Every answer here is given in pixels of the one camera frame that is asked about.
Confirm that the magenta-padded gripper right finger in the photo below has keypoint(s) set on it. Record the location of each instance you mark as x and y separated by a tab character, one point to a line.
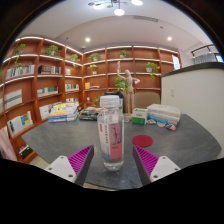
163	166

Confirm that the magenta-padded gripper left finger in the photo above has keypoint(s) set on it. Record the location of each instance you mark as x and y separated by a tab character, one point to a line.
60	166

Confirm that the clear plastic drink bottle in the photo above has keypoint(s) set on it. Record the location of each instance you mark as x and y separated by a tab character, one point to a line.
110	140

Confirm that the flat round red coaster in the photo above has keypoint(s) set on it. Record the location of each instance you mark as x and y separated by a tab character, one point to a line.
142	140

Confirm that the blue orange round badge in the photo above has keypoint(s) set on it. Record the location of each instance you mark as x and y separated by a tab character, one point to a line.
171	127

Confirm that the white round badge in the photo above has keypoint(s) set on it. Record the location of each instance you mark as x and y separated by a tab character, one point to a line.
161	124

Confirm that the pale round badge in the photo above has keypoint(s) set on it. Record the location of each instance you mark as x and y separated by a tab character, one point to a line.
151	121

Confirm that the stack of colourful books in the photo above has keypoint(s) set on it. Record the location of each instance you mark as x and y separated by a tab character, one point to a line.
63	112

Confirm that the green and white box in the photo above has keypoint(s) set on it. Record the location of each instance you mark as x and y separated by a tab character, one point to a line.
139	116

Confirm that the stack of dark books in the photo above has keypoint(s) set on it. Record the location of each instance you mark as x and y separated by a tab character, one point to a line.
89	114

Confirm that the tan upholstered chair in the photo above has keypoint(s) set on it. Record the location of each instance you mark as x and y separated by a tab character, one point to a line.
146	99

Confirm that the wooden shelf unit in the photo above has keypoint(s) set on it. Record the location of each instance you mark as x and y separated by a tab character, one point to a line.
46	86

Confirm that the wooden artist mannequin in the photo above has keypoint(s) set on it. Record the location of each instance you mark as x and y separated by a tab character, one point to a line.
129	88

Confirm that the dark blue chair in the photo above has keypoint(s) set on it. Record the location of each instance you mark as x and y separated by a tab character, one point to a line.
113	94

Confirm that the grey curtain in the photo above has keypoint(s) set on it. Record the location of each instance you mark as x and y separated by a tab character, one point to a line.
205	58

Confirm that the recessed ceiling downlight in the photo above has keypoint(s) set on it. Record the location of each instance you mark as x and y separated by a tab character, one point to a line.
87	39
169	38

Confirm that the branched ceiling lamp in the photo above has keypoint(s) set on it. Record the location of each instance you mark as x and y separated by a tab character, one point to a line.
119	12

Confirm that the white wall switch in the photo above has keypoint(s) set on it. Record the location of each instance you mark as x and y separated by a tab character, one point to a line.
172	92

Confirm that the black track light rail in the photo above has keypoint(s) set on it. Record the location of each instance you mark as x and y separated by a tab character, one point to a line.
201	48

